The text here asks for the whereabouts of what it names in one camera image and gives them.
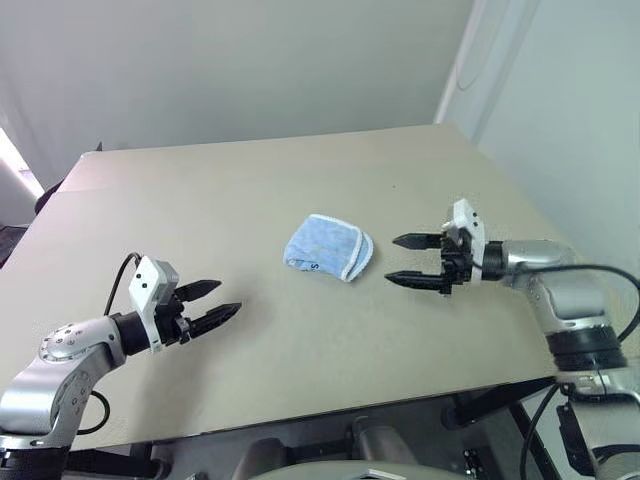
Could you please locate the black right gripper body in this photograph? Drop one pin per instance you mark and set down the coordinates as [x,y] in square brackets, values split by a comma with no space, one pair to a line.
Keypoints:
[457,265]

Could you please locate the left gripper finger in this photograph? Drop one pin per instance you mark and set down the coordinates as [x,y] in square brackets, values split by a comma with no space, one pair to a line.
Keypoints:
[200,290]
[217,317]

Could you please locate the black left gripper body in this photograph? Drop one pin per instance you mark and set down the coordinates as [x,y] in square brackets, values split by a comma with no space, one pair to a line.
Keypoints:
[172,325]

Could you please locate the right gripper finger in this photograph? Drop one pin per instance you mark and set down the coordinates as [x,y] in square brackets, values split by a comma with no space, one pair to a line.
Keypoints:
[420,241]
[417,280]

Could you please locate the blue cloth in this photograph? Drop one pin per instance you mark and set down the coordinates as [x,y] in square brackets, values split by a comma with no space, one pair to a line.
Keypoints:
[325,240]

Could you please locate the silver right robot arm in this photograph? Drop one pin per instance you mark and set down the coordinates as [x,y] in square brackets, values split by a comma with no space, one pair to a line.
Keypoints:
[575,300]

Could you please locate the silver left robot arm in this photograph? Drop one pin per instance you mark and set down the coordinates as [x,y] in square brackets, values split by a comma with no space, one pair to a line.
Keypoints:
[75,345]

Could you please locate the grey robot torso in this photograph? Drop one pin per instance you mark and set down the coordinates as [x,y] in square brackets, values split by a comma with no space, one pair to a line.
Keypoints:
[350,471]

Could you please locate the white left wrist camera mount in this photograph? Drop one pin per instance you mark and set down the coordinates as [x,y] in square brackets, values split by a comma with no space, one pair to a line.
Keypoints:
[145,280]

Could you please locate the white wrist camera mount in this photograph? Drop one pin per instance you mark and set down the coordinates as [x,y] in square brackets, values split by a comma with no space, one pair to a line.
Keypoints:
[467,212]
[145,280]

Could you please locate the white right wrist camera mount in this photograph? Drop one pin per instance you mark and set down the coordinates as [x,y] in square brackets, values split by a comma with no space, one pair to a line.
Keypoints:
[467,212]

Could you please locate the black table frame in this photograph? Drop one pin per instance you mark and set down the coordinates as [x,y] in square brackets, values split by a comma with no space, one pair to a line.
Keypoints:
[490,407]

